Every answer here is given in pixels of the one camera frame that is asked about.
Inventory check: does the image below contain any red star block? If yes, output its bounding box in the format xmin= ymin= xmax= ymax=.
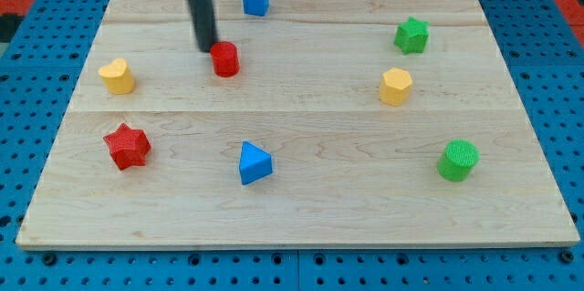
xmin=103 ymin=123 xmax=151 ymax=171

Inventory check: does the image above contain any blue triangle block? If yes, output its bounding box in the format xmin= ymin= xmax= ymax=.
xmin=238 ymin=141 xmax=273 ymax=185

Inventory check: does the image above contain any light wooden board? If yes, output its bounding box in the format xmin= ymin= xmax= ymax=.
xmin=16 ymin=0 xmax=579 ymax=251

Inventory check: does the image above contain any yellow heart block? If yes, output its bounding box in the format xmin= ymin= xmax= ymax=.
xmin=98 ymin=57 xmax=135 ymax=95

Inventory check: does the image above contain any yellow hexagon block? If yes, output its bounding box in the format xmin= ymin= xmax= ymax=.
xmin=379 ymin=68 xmax=413 ymax=106

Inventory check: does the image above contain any green cylinder block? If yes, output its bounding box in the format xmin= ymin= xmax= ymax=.
xmin=437 ymin=139 xmax=480 ymax=182

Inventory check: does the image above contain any red cylinder block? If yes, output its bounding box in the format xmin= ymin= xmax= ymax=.
xmin=210 ymin=41 xmax=240 ymax=78

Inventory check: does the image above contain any green star block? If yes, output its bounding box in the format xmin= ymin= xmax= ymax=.
xmin=393 ymin=16 xmax=429 ymax=55

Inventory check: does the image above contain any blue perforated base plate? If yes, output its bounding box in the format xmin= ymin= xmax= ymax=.
xmin=1 ymin=0 xmax=583 ymax=290

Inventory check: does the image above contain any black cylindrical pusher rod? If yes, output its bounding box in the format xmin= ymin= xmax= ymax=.
xmin=187 ymin=0 xmax=218 ymax=53

